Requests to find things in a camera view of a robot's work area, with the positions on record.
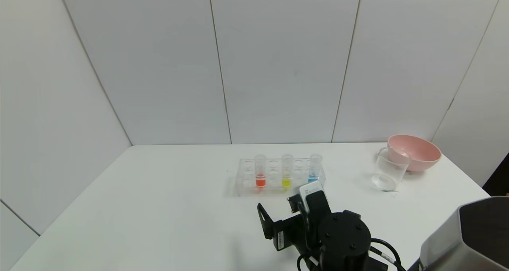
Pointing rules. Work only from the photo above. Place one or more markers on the clear glass beaker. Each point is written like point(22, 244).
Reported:
point(387, 171)

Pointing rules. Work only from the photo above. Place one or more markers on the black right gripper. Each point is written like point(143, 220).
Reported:
point(281, 238)

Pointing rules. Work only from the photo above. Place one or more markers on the pink bowl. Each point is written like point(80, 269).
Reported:
point(421, 155)

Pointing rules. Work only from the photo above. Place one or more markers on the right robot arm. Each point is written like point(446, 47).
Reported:
point(344, 239)

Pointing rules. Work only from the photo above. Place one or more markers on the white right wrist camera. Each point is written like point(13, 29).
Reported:
point(312, 189)

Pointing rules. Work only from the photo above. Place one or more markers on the red pigment test tube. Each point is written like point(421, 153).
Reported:
point(260, 180)

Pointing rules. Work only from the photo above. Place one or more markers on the clear plastic test tube rack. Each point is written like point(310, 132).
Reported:
point(274, 185)

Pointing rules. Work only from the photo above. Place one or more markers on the blue pigment test tube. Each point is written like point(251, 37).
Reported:
point(314, 167)

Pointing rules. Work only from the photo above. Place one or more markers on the yellow pigment test tube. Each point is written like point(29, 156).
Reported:
point(286, 181)

